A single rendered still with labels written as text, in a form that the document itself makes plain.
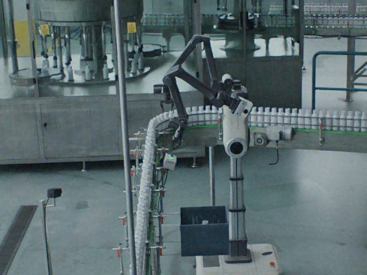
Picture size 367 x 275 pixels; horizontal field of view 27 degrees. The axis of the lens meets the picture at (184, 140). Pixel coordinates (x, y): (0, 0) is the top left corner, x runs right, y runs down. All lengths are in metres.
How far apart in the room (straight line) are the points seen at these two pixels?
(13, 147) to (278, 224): 3.28
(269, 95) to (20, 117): 3.59
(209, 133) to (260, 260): 1.45
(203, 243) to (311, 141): 2.10
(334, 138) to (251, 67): 3.95
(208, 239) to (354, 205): 3.06
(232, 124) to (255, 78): 4.99
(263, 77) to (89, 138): 2.90
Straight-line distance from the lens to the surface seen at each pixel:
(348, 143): 6.67
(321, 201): 7.82
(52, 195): 4.18
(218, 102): 5.30
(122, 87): 2.54
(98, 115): 8.62
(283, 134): 6.59
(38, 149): 8.83
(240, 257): 5.92
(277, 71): 10.49
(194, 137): 6.85
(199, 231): 4.89
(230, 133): 5.54
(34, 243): 7.13
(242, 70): 10.44
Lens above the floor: 2.88
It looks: 17 degrees down
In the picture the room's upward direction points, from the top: 2 degrees counter-clockwise
